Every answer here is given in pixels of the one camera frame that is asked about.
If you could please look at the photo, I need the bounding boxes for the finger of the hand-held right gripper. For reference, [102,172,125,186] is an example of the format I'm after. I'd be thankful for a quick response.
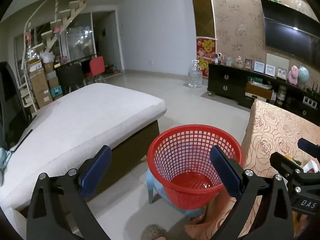
[297,138,320,158]
[270,151,304,188]

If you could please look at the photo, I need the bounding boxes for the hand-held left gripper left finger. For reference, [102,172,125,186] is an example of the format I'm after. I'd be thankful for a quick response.
[26,145,112,240]

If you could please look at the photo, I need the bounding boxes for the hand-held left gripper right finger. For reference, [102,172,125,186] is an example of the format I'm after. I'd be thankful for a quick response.
[209,145,294,240]

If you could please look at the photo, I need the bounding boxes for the yellow green scouring sponge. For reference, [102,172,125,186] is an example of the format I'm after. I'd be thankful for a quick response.
[287,155,303,165]

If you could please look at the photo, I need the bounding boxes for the white tissue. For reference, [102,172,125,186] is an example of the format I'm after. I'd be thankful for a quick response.
[303,160,320,173]

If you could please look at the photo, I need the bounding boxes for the red plastic mesh basket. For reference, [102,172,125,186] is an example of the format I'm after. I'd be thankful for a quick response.
[147,124,244,210]

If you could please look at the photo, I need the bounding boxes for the rose pattern tablecloth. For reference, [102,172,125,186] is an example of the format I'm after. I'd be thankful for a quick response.
[185,99,320,240]

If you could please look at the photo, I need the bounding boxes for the white cushioned sofa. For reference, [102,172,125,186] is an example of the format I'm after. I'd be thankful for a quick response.
[0,82,167,233]

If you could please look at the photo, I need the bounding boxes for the black router with antennas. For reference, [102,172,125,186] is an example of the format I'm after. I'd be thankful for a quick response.
[306,85,320,97]

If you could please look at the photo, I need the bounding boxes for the cream canister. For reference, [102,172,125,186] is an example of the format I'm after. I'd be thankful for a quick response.
[276,86,287,105]

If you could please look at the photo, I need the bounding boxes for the light blue plastic stool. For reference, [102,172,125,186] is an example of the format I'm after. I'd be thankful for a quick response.
[145,167,205,217]

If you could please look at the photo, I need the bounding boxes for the pink plush toy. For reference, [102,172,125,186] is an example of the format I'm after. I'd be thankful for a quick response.
[287,65,299,85]

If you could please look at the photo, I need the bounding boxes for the orange brown drawer box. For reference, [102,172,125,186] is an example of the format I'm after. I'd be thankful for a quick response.
[245,82,273,100]

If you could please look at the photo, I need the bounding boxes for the light blue globe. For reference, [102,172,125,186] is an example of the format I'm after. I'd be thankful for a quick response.
[298,65,310,83]

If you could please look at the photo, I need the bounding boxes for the green flat boxes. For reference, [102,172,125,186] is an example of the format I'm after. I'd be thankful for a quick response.
[247,76,272,88]

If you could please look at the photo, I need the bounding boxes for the black slim stick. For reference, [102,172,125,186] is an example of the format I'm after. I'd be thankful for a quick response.
[12,129,33,153]

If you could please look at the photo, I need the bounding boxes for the fuzzy grey slipper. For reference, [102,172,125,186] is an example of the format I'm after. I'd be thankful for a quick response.
[141,224,168,240]

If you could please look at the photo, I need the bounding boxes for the white blank board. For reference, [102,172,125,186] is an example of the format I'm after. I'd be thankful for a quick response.
[266,52,290,74]

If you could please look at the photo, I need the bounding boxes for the black television cabinet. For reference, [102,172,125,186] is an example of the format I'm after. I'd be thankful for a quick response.
[207,63,320,125]

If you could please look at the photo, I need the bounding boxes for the light blue soft toy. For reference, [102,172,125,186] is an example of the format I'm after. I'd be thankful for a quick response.
[0,147,12,178]

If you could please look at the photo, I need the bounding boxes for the black chair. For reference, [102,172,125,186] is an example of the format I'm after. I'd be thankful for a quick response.
[55,64,85,95]

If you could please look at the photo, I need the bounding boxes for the clear large water jug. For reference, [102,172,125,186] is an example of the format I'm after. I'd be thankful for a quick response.
[187,59,202,88]

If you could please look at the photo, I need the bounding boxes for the stack of cardboard boxes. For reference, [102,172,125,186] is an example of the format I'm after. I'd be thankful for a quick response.
[26,57,63,110]

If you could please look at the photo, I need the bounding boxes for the red chair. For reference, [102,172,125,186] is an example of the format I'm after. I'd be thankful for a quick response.
[86,56,107,84]

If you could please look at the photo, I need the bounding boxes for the black tall furniture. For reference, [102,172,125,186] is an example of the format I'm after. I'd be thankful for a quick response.
[0,61,33,143]

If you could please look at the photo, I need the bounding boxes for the white plastic bag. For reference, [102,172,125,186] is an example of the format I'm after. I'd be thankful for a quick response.
[40,52,55,63]

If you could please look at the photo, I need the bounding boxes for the glass sliding door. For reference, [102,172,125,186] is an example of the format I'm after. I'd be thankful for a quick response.
[65,14,95,60]

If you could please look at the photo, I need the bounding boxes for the white wooden staircase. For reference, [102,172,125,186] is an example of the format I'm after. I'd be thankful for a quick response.
[17,0,92,113]

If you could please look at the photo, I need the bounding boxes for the black wall television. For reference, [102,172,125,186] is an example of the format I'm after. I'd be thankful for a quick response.
[260,0,320,67]

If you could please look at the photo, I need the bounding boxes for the red festive wall poster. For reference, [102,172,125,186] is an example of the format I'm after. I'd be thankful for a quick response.
[196,37,217,77]

